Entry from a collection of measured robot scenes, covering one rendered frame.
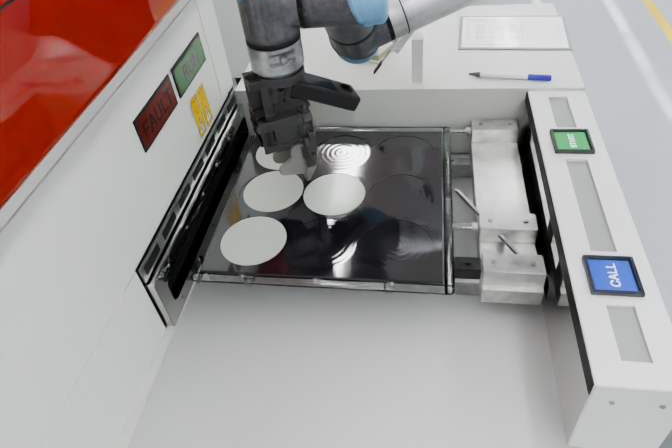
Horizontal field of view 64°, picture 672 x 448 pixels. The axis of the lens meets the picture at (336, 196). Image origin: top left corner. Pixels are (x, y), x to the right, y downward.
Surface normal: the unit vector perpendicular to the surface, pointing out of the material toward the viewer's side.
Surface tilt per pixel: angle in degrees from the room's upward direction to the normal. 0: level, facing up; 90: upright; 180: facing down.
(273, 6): 79
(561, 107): 0
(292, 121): 90
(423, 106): 90
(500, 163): 0
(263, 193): 1
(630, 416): 90
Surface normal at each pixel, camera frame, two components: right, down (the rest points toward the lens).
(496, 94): -0.14, 0.67
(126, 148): 0.99, 0.02
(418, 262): -0.09, -0.74
